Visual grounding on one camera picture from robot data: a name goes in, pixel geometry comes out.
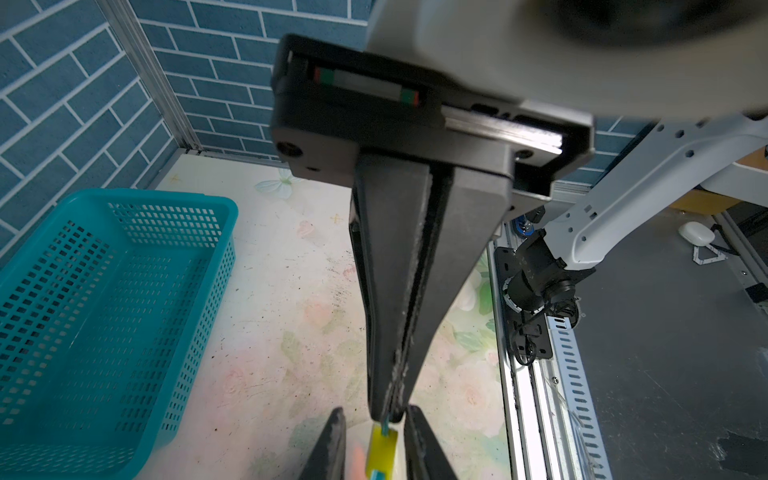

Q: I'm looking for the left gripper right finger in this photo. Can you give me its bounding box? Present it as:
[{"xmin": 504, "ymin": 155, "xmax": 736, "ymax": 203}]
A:
[{"xmin": 404, "ymin": 405, "xmax": 457, "ymax": 480}]

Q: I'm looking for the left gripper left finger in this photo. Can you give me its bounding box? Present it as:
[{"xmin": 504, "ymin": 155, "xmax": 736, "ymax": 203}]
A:
[{"xmin": 299, "ymin": 407, "xmax": 347, "ymax": 480}]

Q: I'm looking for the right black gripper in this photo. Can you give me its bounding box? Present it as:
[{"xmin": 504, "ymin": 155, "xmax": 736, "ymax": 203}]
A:
[{"xmin": 270, "ymin": 34, "xmax": 594, "ymax": 420}]

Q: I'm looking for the clear zip top bag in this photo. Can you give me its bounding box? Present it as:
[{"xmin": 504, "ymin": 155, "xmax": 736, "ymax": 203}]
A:
[{"xmin": 345, "ymin": 421, "xmax": 399, "ymax": 480}]

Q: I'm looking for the teal plastic basket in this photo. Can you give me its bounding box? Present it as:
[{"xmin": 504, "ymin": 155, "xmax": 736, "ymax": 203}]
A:
[{"xmin": 1, "ymin": 189, "xmax": 238, "ymax": 479}]

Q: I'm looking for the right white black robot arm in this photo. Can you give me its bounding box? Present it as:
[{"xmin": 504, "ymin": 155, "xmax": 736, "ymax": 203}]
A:
[{"xmin": 271, "ymin": 1, "xmax": 767, "ymax": 422}]

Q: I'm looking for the white round device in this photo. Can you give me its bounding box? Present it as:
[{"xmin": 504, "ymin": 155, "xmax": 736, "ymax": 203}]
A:
[{"xmin": 678, "ymin": 221, "xmax": 716, "ymax": 247}]

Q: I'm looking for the aluminium mounting rail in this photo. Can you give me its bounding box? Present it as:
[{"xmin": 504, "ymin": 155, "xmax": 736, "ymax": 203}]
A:
[{"xmin": 486, "ymin": 208, "xmax": 612, "ymax": 479}]

